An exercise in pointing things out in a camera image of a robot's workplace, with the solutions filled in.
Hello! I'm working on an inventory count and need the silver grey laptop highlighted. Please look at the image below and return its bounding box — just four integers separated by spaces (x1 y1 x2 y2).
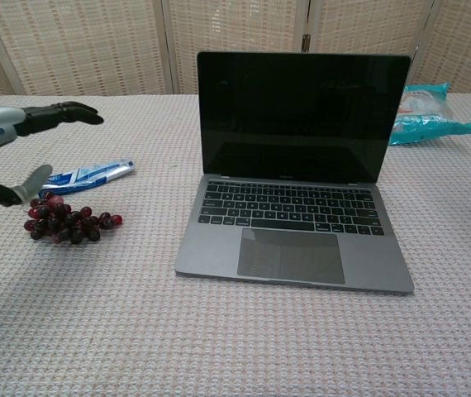
174 50 416 295

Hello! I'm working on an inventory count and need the blue white toothpaste tube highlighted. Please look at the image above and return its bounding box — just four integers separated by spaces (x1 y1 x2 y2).
39 158 136 195

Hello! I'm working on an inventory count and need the bunch of red grapes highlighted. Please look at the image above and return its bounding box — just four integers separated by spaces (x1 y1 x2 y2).
23 194 124 246

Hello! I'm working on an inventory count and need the woven beige folding screen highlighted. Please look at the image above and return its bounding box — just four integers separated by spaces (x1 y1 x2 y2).
0 0 471 98

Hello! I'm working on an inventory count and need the beige waffle tablecloth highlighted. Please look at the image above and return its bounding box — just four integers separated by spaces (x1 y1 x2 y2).
0 93 471 397

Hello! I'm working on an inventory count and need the teal white snack bag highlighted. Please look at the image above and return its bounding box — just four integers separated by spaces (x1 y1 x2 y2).
388 82 471 146

